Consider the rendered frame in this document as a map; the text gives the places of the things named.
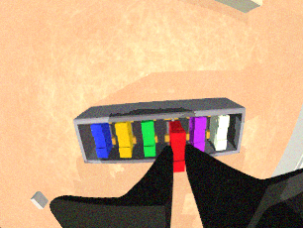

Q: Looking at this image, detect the purple fuse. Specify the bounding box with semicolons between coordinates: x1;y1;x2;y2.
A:
188;117;206;151

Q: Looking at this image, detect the green fuse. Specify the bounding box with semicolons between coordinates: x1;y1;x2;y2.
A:
141;121;155;158

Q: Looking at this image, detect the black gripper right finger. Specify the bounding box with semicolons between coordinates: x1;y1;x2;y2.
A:
184;145;303;228

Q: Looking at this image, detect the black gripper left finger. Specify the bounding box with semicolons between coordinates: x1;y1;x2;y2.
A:
49;146;174;228

